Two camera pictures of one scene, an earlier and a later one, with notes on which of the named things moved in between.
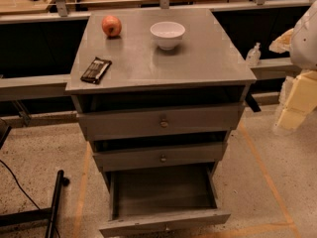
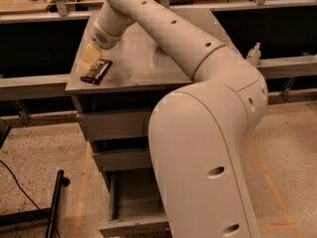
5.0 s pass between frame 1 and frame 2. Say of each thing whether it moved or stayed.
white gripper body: moved
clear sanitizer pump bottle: stayed
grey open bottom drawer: stayed
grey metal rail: stayed
